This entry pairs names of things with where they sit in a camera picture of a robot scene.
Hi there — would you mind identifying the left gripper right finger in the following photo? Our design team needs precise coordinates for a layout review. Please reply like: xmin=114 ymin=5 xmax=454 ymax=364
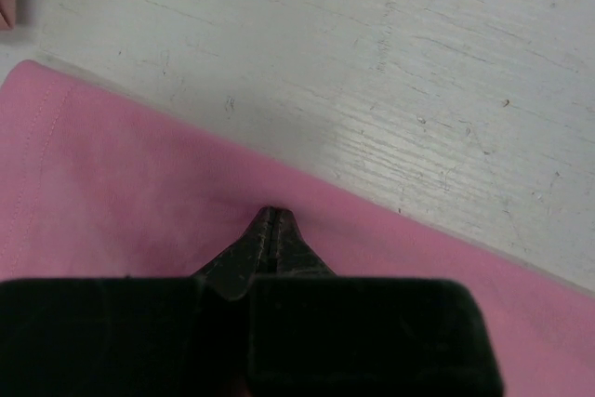
xmin=245 ymin=209 xmax=505 ymax=396

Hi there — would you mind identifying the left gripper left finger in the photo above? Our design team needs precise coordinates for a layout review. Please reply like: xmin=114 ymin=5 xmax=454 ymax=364
xmin=1 ymin=207 xmax=277 ymax=396

